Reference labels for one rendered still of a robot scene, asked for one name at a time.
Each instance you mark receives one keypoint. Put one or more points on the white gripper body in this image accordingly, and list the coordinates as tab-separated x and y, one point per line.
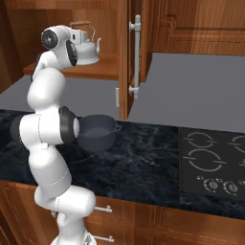
81	36

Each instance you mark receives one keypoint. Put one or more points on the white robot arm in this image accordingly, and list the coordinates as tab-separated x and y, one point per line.
48	134

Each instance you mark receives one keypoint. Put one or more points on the open wooden cabinet door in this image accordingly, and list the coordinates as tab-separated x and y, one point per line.
123	57

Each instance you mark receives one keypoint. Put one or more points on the dark grey pot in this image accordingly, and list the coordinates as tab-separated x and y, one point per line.
97	135

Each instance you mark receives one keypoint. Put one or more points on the closed wooden cabinet door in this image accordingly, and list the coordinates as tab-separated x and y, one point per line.
204	22

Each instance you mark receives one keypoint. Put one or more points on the black hob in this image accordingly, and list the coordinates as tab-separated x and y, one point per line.
210	162

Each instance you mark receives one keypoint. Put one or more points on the round hob knob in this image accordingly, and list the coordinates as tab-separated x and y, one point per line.
231	188
211	185

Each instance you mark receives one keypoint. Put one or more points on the wide wooden drawer front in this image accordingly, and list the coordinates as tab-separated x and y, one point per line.
191	228

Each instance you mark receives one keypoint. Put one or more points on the open wooden wall cabinet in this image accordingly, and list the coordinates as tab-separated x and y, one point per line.
105	19

